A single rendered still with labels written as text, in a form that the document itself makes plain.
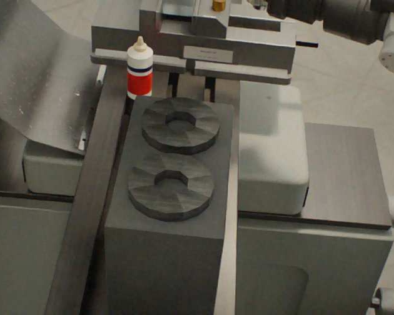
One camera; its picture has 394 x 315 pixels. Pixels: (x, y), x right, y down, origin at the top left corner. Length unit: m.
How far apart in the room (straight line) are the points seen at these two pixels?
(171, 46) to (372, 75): 1.84
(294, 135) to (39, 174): 0.46
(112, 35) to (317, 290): 0.62
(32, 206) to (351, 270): 0.60
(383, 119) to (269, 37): 1.58
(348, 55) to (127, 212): 2.40
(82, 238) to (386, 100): 2.05
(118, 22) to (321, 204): 0.49
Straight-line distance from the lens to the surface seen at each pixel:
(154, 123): 0.81
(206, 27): 1.19
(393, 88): 2.93
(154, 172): 0.75
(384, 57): 1.00
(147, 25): 1.20
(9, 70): 1.24
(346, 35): 1.03
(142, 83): 1.14
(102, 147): 1.08
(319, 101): 2.77
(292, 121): 1.34
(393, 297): 1.46
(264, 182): 1.21
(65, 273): 0.92
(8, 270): 1.46
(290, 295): 1.45
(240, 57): 1.22
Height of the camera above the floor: 1.63
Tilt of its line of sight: 42 degrees down
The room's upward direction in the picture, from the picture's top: 5 degrees clockwise
